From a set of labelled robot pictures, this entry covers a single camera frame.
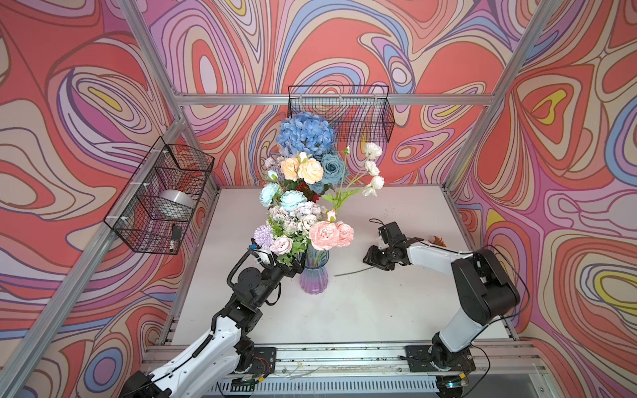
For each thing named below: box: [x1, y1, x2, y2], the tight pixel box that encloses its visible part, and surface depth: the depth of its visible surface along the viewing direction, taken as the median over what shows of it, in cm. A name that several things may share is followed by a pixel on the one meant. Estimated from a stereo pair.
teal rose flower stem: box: [308, 153, 349, 195], surface depth 75 cm
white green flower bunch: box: [253, 201, 355, 267], surface depth 64 cm
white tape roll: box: [157, 189, 195, 216], surface depth 73 cm
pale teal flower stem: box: [258, 170, 308, 212], surface depth 69 cm
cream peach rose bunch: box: [280, 151, 324, 185], surface depth 70 cm
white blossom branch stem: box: [322, 141, 385, 223], surface depth 71 cm
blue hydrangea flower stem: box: [276, 111, 336, 159], surface depth 70 cm
